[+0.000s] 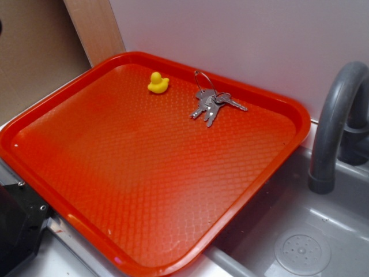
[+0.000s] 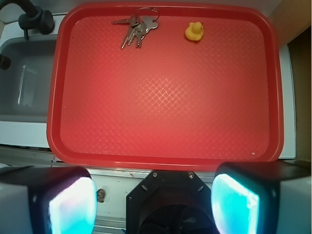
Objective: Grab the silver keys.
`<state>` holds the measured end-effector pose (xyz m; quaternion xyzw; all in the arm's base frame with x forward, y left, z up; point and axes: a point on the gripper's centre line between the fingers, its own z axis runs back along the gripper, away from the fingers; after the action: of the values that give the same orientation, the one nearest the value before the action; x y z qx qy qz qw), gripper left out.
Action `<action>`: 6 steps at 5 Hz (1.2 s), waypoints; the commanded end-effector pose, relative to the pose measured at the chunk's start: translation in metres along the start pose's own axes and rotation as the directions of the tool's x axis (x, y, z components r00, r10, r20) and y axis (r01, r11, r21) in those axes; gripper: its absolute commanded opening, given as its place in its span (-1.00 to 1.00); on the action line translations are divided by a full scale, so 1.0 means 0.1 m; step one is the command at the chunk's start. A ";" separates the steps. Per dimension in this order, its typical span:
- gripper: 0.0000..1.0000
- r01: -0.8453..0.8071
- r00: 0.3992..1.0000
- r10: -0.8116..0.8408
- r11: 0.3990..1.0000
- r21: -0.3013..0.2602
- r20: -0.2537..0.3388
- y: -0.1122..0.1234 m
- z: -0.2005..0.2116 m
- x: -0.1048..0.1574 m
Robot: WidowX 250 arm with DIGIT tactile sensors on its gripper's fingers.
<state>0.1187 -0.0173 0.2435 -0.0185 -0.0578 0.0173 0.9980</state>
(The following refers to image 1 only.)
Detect silver keys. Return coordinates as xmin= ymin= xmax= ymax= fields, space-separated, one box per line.
xmin=190 ymin=70 xmax=248 ymax=128

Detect red plastic tray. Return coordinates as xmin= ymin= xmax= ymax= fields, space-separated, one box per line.
xmin=1 ymin=52 xmax=310 ymax=276

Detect yellow rubber duck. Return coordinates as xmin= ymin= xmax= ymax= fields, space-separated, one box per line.
xmin=148 ymin=72 xmax=170 ymax=94

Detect wooden board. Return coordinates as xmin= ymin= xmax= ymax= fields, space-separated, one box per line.
xmin=64 ymin=0 xmax=126 ymax=66

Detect grey plastic faucet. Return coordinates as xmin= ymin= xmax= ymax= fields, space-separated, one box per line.
xmin=308 ymin=61 xmax=368 ymax=194

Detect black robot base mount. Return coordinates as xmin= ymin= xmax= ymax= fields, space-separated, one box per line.
xmin=1 ymin=184 xmax=51 ymax=276

